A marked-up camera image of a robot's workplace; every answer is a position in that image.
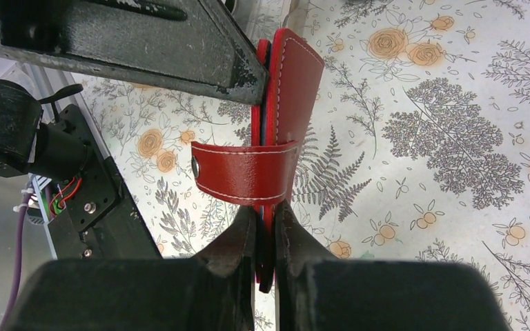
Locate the red leather card holder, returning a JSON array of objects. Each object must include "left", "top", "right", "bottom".
[{"left": 191, "top": 28, "right": 324, "bottom": 293}]

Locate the floral patterned table mat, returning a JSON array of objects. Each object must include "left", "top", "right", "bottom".
[{"left": 72, "top": 1, "right": 530, "bottom": 330}]

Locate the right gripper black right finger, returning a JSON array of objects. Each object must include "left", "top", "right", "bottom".
[{"left": 274, "top": 202, "right": 508, "bottom": 330}]

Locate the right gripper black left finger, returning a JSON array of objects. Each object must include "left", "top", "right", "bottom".
[{"left": 1, "top": 206, "right": 257, "bottom": 330}]

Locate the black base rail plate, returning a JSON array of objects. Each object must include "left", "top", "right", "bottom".
[{"left": 29, "top": 104, "right": 161, "bottom": 259}]

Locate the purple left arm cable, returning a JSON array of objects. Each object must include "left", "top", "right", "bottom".
[{"left": 0, "top": 187, "right": 35, "bottom": 331}]

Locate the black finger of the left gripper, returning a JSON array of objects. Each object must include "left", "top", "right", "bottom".
[{"left": 0, "top": 1, "right": 268, "bottom": 105}]

